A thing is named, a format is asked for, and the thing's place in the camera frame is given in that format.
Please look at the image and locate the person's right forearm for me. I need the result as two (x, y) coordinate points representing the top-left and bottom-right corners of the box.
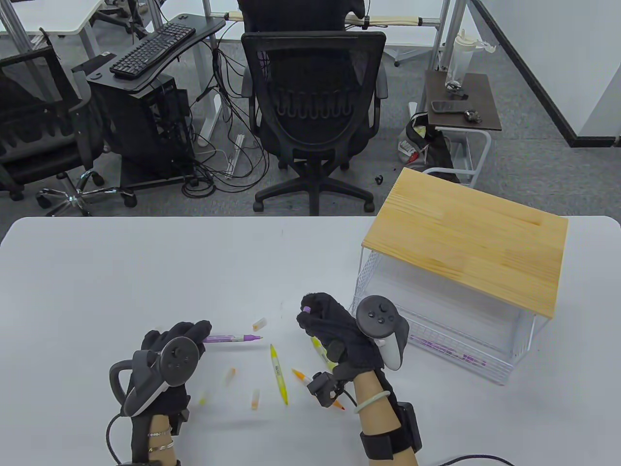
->
(353, 369), (419, 466)

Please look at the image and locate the purple double-ended highlighter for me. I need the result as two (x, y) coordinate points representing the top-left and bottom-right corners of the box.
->
(203, 333), (264, 344)
(410, 335), (487, 367)

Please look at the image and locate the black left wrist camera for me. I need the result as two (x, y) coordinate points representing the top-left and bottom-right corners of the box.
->
(169, 408), (191, 436)

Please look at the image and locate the black mesh office chair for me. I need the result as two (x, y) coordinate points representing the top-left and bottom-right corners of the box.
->
(241, 30), (390, 216)
(0, 46), (139, 217)

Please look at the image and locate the white desk leg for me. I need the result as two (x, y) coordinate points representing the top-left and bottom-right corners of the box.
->
(196, 0), (232, 147)

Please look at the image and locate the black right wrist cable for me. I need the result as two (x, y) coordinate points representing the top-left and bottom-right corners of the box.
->
(437, 454), (515, 466)

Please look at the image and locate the person's left forearm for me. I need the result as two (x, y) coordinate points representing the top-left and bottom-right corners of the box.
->
(146, 413), (179, 466)

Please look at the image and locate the white desk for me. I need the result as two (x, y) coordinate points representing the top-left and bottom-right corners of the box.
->
(0, 0), (106, 38)

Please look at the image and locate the person's left hand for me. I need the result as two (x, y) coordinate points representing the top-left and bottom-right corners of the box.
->
(130, 320), (213, 430)

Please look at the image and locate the white power strip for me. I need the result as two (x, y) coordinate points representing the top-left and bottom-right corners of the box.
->
(227, 134), (247, 179)

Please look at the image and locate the black computer tower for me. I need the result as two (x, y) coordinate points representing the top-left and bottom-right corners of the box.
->
(90, 75), (196, 191)

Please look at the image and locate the black keyboard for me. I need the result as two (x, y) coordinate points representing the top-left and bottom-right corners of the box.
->
(109, 23), (196, 81)

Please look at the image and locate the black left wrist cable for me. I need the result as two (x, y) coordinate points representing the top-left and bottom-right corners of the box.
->
(105, 413), (134, 466)

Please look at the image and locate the clear tumbler bottle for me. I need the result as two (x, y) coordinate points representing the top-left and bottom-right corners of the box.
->
(444, 29), (498, 91)

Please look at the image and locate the dark floor bag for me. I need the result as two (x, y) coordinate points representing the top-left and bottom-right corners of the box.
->
(397, 112), (462, 184)

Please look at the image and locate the white wire basket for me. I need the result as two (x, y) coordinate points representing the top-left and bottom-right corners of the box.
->
(347, 247), (538, 386)

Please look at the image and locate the wooden basket lid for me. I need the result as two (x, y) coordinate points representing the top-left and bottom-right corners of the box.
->
(362, 167), (569, 319)

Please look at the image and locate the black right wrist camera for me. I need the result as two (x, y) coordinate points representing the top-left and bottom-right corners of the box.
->
(308, 371), (348, 409)

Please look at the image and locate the tangle of black cables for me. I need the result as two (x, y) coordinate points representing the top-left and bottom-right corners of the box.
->
(180, 36), (272, 199)

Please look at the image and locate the black right hand controller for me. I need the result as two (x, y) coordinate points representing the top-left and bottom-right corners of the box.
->
(356, 295), (411, 372)

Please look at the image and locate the brown side table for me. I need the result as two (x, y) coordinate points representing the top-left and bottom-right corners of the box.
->
(421, 70), (503, 189)

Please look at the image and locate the pale green bangle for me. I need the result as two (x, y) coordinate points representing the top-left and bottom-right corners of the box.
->
(353, 390), (392, 415)

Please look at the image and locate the grey metal post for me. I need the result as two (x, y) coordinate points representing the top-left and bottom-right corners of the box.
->
(426, 0), (453, 73)

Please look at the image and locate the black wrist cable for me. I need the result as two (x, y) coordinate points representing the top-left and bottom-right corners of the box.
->
(105, 413), (134, 466)
(437, 454), (515, 466)

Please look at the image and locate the black right wrist module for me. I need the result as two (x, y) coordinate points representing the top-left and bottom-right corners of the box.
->
(359, 401), (424, 462)

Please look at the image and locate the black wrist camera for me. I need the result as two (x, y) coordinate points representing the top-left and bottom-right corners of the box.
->
(308, 371), (348, 409)
(169, 408), (191, 436)

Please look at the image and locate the black curved desk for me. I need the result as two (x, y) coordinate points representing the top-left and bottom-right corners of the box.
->
(72, 13), (229, 94)

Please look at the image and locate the orange double-ended highlighter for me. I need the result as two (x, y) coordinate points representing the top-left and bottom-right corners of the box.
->
(292, 368), (346, 412)

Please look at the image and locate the yellow double-ended highlighter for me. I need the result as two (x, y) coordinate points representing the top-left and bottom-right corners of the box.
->
(310, 335), (338, 372)
(270, 344), (290, 407)

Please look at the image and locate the person's right hand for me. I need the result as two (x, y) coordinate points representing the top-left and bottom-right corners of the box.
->
(296, 292), (385, 378)

